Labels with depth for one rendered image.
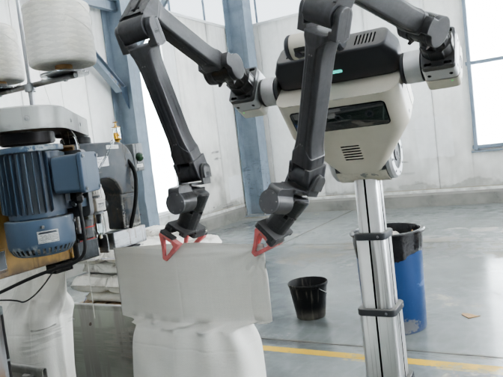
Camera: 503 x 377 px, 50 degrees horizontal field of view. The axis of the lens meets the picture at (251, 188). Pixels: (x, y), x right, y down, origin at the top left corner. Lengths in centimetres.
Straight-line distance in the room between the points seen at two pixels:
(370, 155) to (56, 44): 95
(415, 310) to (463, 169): 585
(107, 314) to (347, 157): 110
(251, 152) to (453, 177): 363
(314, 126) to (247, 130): 906
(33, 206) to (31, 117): 20
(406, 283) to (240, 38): 757
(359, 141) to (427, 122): 768
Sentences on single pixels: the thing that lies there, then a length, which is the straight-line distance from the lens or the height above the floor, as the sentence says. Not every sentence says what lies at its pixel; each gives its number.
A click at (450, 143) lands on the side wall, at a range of 929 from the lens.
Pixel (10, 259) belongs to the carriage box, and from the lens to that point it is 147.
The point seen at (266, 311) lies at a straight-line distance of 141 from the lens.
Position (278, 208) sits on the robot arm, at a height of 113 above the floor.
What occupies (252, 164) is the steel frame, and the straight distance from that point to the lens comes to 1024.
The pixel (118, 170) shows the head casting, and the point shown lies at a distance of 173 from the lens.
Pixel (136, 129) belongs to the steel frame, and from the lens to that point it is 741.
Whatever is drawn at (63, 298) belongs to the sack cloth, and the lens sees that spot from 186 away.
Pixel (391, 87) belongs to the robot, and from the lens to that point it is 156.
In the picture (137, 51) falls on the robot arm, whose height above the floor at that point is 153.
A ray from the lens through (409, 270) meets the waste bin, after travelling 354.
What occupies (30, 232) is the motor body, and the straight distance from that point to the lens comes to 129.
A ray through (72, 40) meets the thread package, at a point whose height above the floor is 157.
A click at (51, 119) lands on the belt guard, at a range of 129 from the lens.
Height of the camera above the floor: 127
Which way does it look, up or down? 4 degrees down
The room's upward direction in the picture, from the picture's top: 7 degrees counter-clockwise
